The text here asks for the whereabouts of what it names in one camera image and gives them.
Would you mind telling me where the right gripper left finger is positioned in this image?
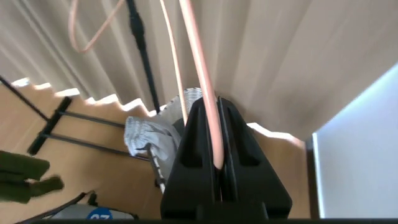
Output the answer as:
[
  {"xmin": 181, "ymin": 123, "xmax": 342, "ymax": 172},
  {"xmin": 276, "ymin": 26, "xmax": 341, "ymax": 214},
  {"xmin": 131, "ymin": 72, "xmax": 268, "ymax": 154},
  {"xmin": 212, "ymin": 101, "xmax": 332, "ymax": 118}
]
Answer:
[{"xmin": 159, "ymin": 96, "xmax": 219, "ymax": 219}]

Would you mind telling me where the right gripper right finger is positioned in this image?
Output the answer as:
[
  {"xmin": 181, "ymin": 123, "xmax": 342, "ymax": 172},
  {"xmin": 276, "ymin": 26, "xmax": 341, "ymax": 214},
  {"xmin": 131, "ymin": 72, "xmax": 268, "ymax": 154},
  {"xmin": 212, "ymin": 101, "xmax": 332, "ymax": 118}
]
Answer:
[{"xmin": 217, "ymin": 96, "xmax": 294, "ymax": 219}]

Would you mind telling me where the green printed shirt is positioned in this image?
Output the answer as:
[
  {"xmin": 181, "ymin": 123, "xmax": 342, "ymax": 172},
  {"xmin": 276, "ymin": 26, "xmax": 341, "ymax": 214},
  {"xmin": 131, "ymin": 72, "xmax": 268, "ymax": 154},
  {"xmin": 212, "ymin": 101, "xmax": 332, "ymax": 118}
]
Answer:
[{"xmin": 0, "ymin": 149, "xmax": 65, "ymax": 205}]

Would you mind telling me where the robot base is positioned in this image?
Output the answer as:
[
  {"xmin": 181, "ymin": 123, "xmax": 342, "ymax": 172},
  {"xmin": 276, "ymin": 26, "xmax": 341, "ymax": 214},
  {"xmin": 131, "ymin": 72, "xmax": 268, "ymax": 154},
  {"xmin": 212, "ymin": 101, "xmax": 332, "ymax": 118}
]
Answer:
[{"xmin": 46, "ymin": 202, "xmax": 139, "ymax": 221}]

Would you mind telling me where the white laundry basket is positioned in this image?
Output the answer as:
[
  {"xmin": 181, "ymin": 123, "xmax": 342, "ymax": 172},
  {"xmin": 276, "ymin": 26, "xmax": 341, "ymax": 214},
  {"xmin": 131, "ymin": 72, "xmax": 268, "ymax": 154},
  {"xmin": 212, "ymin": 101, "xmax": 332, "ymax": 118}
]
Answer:
[{"xmin": 144, "ymin": 87, "xmax": 203, "ymax": 194}]

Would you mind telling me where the black clothes rack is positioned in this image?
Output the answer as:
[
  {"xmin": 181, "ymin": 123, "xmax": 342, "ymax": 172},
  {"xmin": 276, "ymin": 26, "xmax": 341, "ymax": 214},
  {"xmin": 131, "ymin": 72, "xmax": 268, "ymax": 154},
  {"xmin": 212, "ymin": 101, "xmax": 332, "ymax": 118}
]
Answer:
[{"xmin": 0, "ymin": 0, "xmax": 162, "ymax": 163}]

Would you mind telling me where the pale grey garment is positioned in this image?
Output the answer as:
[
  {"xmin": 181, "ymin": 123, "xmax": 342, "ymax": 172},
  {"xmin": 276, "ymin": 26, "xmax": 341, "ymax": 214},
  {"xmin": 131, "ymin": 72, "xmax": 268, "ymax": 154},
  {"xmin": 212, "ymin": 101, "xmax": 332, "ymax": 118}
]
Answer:
[{"xmin": 123, "ymin": 115, "xmax": 183, "ymax": 182}]

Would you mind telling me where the beige curtain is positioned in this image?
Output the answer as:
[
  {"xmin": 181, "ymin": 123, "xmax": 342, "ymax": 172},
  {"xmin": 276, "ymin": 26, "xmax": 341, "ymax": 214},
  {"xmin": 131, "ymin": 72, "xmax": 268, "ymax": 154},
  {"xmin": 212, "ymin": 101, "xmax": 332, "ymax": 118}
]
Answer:
[{"xmin": 0, "ymin": 0, "xmax": 398, "ymax": 147}]

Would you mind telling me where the black cable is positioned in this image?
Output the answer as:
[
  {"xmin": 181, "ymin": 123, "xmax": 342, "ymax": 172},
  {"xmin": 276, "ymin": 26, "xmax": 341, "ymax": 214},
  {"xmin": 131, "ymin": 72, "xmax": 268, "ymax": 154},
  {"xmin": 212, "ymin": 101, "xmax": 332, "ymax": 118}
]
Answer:
[{"xmin": 14, "ymin": 190, "xmax": 98, "ymax": 224}]

